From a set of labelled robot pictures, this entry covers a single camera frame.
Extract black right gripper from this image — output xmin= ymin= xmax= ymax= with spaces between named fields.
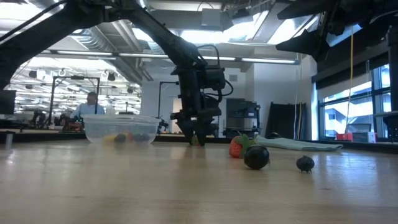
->
xmin=275 ymin=0 xmax=374 ymax=60

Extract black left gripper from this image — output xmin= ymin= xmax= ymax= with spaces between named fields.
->
xmin=170 ymin=63 xmax=223 ymax=146

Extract large red toy strawberry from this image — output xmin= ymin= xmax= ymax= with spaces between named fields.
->
xmin=228 ymin=133 xmax=258 ymax=159

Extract large dark round toy fruit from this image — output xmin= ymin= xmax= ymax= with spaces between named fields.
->
xmin=243 ymin=144 xmax=271 ymax=170

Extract small dark toy blueberry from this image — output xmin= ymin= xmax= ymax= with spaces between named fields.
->
xmin=295 ymin=155 xmax=315 ymax=174

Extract clear plastic tupperware container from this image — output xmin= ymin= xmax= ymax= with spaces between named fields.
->
xmin=81 ymin=114 xmax=162 ymax=144

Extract white door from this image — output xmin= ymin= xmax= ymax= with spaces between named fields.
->
xmin=172 ymin=96 xmax=183 ymax=134

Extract long ceiling light bar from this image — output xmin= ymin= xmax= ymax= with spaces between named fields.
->
xmin=40 ymin=49 xmax=302 ymax=65

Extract black curtain panel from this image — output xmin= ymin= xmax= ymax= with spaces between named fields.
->
xmin=266 ymin=101 xmax=308 ymax=141

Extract grey ceiling box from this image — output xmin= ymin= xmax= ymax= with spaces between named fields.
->
xmin=201 ymin=7 xmax=223 ymax=28

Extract black stand pole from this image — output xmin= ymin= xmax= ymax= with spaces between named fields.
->
xmin=386 ymin=26 xmax=398 ymax=142

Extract teal folded cloth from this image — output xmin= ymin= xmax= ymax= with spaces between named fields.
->
xmin=253 ymin=135 xmax=344 ymax=152

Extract large window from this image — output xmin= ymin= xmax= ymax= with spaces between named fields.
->
xmin=317 ymin=63 xmax=392 ymax=141

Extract person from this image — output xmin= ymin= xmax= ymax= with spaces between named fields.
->
xmin=70 ymin=91 xmax=106 ymax=121

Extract grey white box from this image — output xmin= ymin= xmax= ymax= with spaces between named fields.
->
xmin=353 ymin=131 xmax=377 ymax=142

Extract black background robot arms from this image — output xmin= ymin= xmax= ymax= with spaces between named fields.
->
xmin=30 ymin=108 xmax=85 ymax=131

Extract black monitor screen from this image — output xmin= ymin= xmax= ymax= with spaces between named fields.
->
xmin=0 ymin=90 xmax=17 ymax=115

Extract black metal frame rig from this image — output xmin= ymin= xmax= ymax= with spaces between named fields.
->
xmin=48 ymin=76 xmax=101 ymax=130
xmin=157 ymin=81 xmax=181 ymax=134

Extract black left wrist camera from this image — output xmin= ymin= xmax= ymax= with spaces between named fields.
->
xmin=201 ymin=64 xmax=227 ymax=91

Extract yellow hanging cable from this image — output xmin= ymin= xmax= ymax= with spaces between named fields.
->
xmin=344 ymin=26 xmax=355 ymax=134

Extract short grey post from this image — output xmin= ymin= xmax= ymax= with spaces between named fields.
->
xmin=5 ymin=131 xmax=15 ymax=150

